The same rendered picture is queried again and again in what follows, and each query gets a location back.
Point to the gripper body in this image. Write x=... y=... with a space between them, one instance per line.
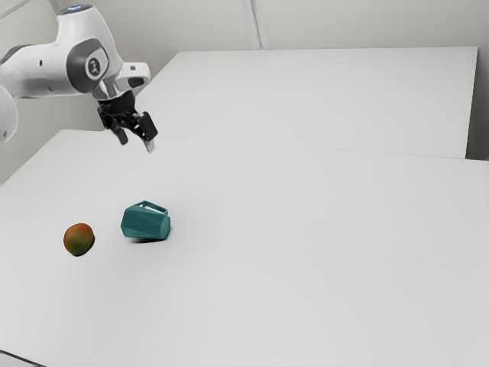
x=119 y=111

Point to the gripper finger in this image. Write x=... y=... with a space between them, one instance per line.
x=122 y=137
x=150 y=145

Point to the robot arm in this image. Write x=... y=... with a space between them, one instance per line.
x=46 y=69

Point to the teal faceted mug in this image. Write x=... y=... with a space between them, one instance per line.
x=145 y=221

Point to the red green mango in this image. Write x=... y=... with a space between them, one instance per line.
x=78 y=239

